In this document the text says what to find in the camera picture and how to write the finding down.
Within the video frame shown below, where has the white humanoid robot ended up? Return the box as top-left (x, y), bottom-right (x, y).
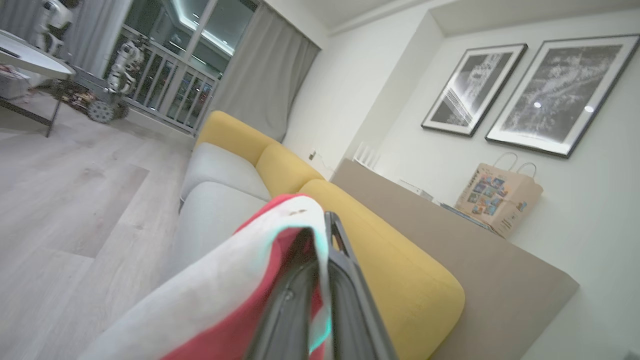
top-left (32, 0), bottom-right (76, 56)

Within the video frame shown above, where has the white ribbed radiator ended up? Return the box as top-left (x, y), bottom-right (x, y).
top-left (352, 141), bottom-right (382, 171)

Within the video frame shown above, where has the pale storage box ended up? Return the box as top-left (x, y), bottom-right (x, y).
top-left (0, 65), bottom-right (32, 101)

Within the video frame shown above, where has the beige ledge cabinet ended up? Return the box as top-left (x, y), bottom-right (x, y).
top-left (330, 158), bottom-right (581, 360)

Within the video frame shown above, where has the small white box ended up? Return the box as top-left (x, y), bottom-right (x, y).
top-left (398, 179), bottom-right (435, 202)

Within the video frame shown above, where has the white robot on wheeled base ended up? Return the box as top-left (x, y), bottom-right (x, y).
top-left (52, 37), bottom-right (146, 125)

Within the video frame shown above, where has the brown printed paper bag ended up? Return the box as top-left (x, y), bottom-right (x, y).
top-left (454, 152), bottom-right (544, 239)

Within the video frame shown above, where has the white balcony railing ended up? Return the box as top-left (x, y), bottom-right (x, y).
top-left (117, 25), bottom-right (219, 136)

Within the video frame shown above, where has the narrow grey curtain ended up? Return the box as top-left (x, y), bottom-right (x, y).
top-left (65, 0), bottom-right (133, 78)

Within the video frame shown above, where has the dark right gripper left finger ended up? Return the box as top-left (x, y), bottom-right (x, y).
top-left (245, 227), bottom-right (321, 360)

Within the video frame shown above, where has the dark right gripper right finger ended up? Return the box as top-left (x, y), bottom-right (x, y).
top-left (324, 211), bottom-right (398, 360)

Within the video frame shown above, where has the large black framed picture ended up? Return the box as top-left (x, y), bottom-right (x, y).
top-left (484, 33), bottom-right (640, 159)

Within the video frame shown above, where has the white round table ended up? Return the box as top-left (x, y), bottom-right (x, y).
top-left (0, 29), bottom-right (77, 138)

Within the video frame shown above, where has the small black framed picture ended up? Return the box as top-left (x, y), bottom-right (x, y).
top-left (421, 43), bottom-right (529, 137)

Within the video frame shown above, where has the wide grey curtain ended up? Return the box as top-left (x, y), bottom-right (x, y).
top-left (207, 4), bottom-right (322, 143)

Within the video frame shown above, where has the red shirt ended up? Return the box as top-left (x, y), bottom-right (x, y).
top-left (77, 194), bottom-right (333, 360)

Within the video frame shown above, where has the grey sofa seat cushion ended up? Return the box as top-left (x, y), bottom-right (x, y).
top-left (180, 142), bottom-right (272, 202)
top-left (159, 181), bottom-right (271, 286)

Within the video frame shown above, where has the short yellow sofa back cushion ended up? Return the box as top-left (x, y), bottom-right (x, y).
top-left (255, 143), bottom-right (326, 198)
top-left (196, 110), bottom-right (279, 167)

